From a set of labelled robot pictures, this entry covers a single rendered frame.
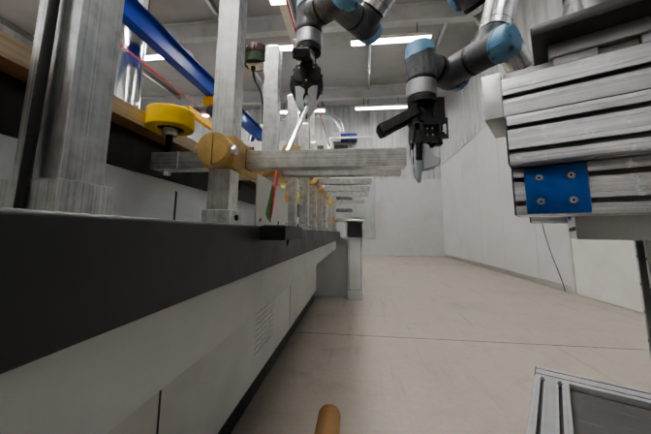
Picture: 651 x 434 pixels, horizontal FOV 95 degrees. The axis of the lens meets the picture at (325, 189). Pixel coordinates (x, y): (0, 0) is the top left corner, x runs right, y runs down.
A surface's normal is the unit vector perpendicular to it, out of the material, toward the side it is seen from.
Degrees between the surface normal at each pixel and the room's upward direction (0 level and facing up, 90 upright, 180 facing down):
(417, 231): 90
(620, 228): 90
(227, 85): 90
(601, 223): 90
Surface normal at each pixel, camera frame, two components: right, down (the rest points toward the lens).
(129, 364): 1.00, 0.00
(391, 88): -0.12, -0.14
